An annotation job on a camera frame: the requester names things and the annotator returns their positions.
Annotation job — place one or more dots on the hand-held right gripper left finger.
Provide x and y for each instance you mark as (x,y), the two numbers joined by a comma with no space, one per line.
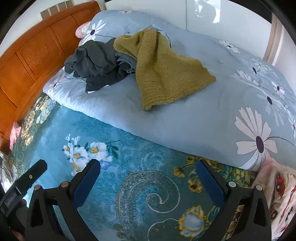
(87,183)

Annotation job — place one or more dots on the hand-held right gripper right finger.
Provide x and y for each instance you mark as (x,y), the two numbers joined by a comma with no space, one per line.
(209,183)

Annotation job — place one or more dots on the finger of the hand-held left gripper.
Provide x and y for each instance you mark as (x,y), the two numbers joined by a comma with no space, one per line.
(31,175)

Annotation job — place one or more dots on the olive knitted sweater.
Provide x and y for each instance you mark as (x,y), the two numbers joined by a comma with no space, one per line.
(161,74)

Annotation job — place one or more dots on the grey white crumpled cloth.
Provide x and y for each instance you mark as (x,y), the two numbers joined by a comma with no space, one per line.
(5,166)

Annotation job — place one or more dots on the pink patterned cloth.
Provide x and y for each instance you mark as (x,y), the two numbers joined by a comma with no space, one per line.
(15,134)

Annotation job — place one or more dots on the teal floral bedsheet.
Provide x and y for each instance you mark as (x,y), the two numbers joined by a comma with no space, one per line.
(143,185)

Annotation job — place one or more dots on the white red printed cloth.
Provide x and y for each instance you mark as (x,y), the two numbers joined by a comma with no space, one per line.
(282,192)

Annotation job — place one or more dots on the blue daisy print quilt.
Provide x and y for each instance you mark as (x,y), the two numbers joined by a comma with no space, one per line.
(185,111)

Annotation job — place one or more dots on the dark grey garment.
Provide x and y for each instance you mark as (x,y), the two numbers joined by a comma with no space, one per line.
(97,62)

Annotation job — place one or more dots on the orange wooden headboard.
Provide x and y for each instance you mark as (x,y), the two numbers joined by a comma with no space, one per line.
(34,53)

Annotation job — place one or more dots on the grey-blue garment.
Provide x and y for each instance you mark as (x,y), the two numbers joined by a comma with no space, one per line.
(126,61)

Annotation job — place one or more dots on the pink pillow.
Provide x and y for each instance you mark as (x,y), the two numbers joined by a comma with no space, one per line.
(82,30)

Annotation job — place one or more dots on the beige door frame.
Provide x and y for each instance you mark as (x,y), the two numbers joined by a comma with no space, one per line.
(272,39)

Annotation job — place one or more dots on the grey slatted wall fixture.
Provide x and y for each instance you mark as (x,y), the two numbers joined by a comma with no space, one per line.
(55,9)

